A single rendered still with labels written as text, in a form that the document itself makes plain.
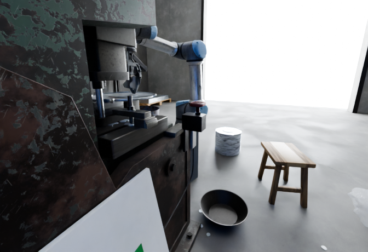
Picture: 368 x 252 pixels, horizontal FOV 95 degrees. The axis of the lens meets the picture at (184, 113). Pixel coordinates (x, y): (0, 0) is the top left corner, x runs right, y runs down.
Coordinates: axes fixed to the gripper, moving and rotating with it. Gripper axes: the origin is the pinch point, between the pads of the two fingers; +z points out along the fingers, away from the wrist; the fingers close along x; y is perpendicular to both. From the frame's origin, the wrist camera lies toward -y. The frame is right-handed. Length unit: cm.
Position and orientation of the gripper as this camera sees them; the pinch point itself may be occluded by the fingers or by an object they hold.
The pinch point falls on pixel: (134, 91)
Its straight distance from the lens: 89.0
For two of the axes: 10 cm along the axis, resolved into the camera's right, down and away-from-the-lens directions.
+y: -4.3, 2.2, -8.7
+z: 0.1, 9.7, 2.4
